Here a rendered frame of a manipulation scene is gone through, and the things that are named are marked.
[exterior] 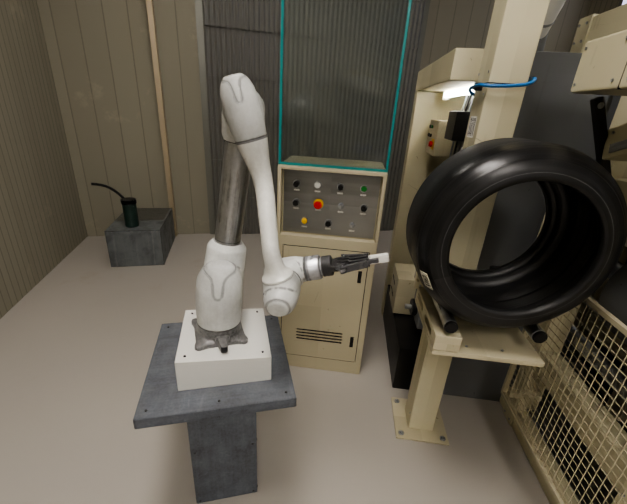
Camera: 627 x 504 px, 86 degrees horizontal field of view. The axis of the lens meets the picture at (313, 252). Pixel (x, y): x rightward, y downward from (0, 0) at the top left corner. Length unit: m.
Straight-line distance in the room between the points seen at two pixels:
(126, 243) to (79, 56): 1.91
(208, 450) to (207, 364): 0.44
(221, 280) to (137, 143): 3.35
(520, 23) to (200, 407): 1.59
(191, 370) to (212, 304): 0.22
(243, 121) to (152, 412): 0.92
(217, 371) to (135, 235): 2.58
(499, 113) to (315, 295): 1.25
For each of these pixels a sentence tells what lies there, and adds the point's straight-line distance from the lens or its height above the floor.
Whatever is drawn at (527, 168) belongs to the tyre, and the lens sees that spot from 1.08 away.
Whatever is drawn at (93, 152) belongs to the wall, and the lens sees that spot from 4.51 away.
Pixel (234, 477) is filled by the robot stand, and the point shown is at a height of 0.12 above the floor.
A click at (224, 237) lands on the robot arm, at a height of 1.08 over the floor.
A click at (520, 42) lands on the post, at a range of 1.46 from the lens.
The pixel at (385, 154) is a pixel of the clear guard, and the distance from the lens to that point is 1.75.
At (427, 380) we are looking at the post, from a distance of 1.87.
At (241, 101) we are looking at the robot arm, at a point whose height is 1.55.
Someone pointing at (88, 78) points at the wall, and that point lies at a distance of 4.45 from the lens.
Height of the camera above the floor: 1.54
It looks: 23 degrees down
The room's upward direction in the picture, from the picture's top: 4 degrees clockwise
